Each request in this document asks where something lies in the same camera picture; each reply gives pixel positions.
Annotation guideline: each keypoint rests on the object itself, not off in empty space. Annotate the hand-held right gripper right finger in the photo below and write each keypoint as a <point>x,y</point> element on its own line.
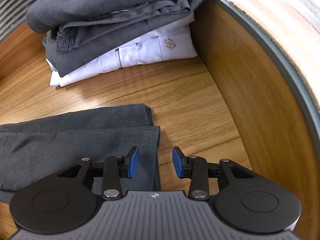
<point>177,163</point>

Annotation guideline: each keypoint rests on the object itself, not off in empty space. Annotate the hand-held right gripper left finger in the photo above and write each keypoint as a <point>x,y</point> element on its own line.
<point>133,163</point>

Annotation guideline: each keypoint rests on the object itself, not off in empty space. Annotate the dark grey pants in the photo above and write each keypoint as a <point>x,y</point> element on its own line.
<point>75,140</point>

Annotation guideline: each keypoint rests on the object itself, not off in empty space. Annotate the folded white shirt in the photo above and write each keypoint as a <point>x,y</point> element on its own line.
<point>155,50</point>

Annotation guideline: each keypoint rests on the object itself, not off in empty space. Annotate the striped frosted glass pane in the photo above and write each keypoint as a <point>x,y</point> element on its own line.
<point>15,2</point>

